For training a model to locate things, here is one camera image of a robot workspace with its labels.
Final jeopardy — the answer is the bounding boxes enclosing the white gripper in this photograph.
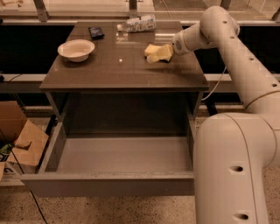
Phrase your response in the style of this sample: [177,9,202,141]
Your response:
[147,31,191,64]

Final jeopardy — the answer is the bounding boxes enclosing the yellow sponge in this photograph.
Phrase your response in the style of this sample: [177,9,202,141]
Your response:
[144,44,160,57]

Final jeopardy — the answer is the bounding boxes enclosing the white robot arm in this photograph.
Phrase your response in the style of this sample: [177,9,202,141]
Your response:
[171,6,280,224]

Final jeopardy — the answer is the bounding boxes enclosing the grey cabinet with glossy top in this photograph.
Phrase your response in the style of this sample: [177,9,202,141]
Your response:
[40,22,208,136]

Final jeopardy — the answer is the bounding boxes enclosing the grey open top drawer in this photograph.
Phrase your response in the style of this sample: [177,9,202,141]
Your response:
[22,115,194,197]

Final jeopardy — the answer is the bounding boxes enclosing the crumpled plastic water bottle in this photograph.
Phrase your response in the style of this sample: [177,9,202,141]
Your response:
[116,15,156,33]

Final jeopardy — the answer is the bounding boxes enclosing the dark blue snack packet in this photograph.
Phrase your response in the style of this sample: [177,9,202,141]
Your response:
[88,27,104,39]

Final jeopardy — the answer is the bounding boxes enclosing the white bowl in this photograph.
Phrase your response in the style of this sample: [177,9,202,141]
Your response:
[58,39,95,62]

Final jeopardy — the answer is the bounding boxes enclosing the brown cardboard box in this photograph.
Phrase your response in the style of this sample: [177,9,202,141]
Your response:
[0,101,48,186]

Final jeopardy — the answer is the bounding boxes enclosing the white cable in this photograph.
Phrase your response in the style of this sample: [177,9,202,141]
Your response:
[200,66,228,102]

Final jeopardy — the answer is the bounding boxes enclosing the black floor cable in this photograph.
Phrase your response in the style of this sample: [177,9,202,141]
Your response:
[0,128,48,224]

